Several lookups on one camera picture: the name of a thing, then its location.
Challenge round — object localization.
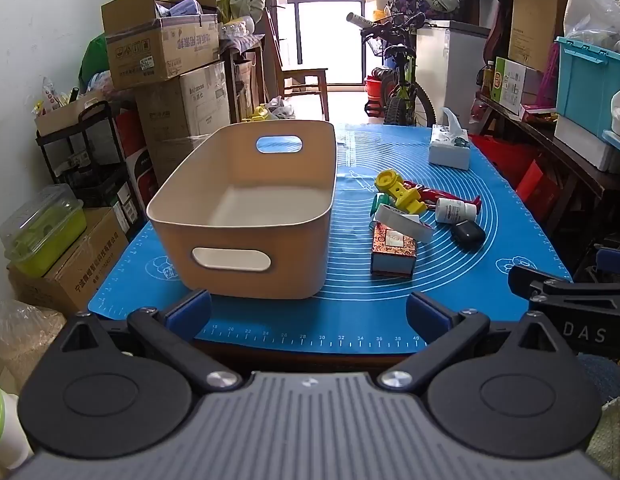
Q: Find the black utility cart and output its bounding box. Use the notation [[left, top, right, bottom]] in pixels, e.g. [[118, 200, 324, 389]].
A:
[[36, 100, 142, 227]]

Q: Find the red patterned small box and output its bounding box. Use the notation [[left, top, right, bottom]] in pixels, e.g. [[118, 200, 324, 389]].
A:
[[370, 222, 419, 277]]

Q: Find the low brown cardboard box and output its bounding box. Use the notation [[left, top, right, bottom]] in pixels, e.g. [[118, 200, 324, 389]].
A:
[[7, 207, 130, 317]]

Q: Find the dark wooden bench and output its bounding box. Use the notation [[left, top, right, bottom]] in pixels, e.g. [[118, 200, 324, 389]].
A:
[[474, 92, 620, 242]]

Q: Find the beige plastic storage bin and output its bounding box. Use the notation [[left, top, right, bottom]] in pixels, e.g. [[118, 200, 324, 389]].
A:
[[146, 120, 339, 301]]

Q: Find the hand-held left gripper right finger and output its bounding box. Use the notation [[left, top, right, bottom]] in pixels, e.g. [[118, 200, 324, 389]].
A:
[[380, 291, 574, 392]]

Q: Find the cardboard box of snacks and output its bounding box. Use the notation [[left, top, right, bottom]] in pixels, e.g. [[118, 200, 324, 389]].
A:
[[34, 91, 109, 136]]

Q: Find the white chest freezer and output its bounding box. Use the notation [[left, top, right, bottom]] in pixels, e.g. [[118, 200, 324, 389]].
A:
[[415, 20, 491, 129]]

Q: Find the small black case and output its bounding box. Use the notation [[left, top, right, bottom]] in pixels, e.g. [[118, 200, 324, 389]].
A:
[[450, 220, 487, 249]]

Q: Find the red paper bag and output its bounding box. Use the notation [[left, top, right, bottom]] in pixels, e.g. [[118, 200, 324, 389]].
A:
[[472, 134, 539, 187]]

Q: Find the dark wooden shelf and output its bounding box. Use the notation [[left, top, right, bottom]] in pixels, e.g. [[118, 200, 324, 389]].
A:
[[219, 34, 267, 124]]

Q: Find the white flat box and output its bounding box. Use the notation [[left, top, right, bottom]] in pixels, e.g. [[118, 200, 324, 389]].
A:
[[374, 204, 435, 244]]

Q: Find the crumpled grey plastic bag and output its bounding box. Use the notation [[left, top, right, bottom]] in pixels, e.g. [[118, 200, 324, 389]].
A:
[[266, 95, 296, 120]]

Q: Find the red toy figure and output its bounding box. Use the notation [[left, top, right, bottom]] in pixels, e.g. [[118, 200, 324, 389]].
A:
[[405, 182, 483, 214]]

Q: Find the wooden chair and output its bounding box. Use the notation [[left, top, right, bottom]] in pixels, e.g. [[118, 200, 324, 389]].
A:
[[263, 7, 331, 122]]

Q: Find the green plastic bag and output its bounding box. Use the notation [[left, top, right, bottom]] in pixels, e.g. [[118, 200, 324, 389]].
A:
[[78, 33, 111, 92]]

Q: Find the green lunch box clear lid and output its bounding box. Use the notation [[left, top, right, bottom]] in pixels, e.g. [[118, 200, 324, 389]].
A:
[[0, 184, 88, 279]]

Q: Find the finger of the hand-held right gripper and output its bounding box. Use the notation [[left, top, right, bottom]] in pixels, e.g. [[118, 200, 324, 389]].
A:
[[596, 247, 620, 276], [508, 266, 620, 307]]

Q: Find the white bottle green lid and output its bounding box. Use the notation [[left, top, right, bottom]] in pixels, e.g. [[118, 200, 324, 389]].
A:
[[0, 382, 34, 472]]

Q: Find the open brown cardboard box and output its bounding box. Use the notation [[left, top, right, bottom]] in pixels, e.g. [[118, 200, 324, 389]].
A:
[[101, 0, 221, 91]]

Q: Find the white pill bottle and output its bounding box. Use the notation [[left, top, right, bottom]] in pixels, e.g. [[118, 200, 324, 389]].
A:
[[434, 197, 479, 225]]

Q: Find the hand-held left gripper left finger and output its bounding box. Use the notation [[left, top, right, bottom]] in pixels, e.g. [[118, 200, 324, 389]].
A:
[[57, 289, 243, 394]]

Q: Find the green and white carton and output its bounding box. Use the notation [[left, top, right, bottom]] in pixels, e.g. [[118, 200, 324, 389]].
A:
[[492, 56, 544, 116]]

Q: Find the black and green bicycle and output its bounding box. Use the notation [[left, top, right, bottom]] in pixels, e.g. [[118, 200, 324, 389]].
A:
[[346, 11, 438, 128]]

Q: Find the blue silicone baking mat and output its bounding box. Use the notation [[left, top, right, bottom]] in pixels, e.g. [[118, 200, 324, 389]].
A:
[[87, 122, 574, 356]]

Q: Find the white tissue box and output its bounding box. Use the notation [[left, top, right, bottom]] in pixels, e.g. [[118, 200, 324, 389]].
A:
[[428, 107, 473, 170]]

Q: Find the teal plastic storage crate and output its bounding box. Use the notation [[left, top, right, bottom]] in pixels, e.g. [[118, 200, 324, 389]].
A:
[[554, 36, 620, 139]]

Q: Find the tall brown cardboard box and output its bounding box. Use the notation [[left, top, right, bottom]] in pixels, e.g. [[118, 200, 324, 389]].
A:
[[507, 0, 571, 74]]

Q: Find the clear plastic bag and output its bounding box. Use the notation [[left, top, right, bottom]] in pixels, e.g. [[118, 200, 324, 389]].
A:
[[0, 300, 67, 392]]

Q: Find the white plastic bag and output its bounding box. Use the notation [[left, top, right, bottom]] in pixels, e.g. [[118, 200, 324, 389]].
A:
[[562, 0, 620, 57]]

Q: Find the white foam box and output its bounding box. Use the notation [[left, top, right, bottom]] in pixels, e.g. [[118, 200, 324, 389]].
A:
[[554, 115, 620, 175]]

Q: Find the pink flat box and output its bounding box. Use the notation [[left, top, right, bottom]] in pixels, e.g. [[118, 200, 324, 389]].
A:
[[520, 103, 559, 124]]

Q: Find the large printed cardboard box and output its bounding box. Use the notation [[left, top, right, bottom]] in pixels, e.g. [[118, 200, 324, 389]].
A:
[[134, 60, 232, 172]]

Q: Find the yellow plastic toy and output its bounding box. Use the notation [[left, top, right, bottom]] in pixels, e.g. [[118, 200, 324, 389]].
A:
[[375, 169, 425, 214]]

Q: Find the red gift box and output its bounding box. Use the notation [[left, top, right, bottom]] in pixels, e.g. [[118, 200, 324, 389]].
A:
[[515, 160, 561, 222]]

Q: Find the red appliance box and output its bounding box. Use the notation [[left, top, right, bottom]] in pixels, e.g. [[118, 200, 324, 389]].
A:
[[114, 109, 159, 211]]

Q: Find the red bucket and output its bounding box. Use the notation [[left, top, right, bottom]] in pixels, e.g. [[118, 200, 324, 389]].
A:
[[364, 76, 391, 104]]

